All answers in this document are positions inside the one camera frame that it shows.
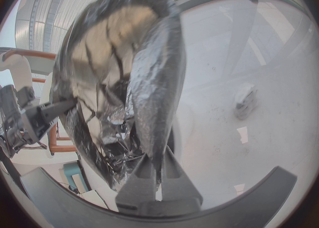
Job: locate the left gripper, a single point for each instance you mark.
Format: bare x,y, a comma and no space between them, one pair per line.
37,127

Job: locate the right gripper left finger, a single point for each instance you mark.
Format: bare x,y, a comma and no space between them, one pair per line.
142,184

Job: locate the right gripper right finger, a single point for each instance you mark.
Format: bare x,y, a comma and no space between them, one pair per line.
177,184

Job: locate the black plastic bag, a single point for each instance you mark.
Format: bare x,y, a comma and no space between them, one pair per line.
149,85

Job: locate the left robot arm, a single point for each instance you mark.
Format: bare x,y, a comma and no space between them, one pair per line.
8,102

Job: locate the white cushioned wooden chair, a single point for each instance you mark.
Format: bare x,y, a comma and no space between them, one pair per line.
17,70

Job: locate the teal box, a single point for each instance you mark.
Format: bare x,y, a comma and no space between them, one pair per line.
72,172

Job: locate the crumpled white paper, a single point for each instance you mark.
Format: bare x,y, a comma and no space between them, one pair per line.
245,102

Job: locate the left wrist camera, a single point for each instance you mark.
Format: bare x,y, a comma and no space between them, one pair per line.
26,96

